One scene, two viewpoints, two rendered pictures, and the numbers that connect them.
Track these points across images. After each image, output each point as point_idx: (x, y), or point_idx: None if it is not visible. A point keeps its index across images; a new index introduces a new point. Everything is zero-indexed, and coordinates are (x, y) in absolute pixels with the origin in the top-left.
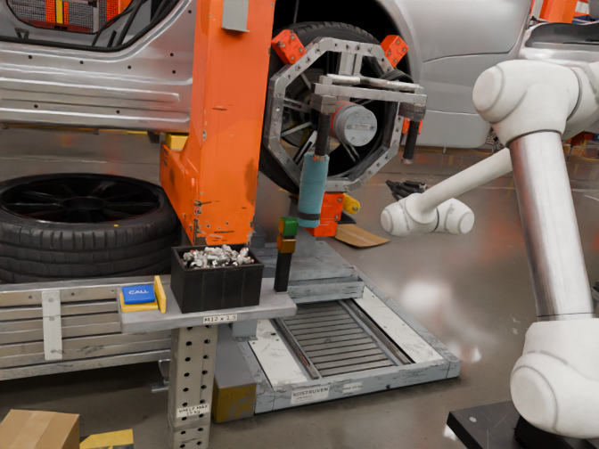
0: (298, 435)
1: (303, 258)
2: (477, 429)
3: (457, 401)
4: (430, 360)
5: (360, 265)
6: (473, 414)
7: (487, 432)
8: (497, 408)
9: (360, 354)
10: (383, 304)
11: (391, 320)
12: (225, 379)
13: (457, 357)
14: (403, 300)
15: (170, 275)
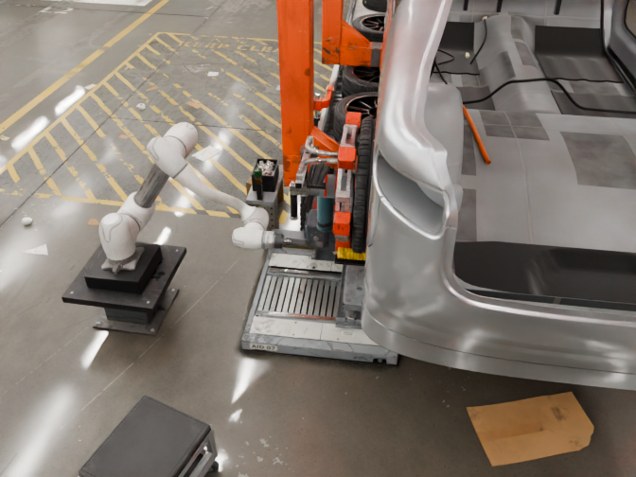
0: (250, 264)
1: (361, 277)
2: (172, 248)
3: (227, 336)
4: (252, 324)
5: (426, 391)
6: (178, 252)
7: (168, 250)
8: (174, 261)
9: (280, 299)
10: (324, 339)
11: (301, 330)
12: (276, 231)
13: (245, 340)
14: (345, 383)
15: None
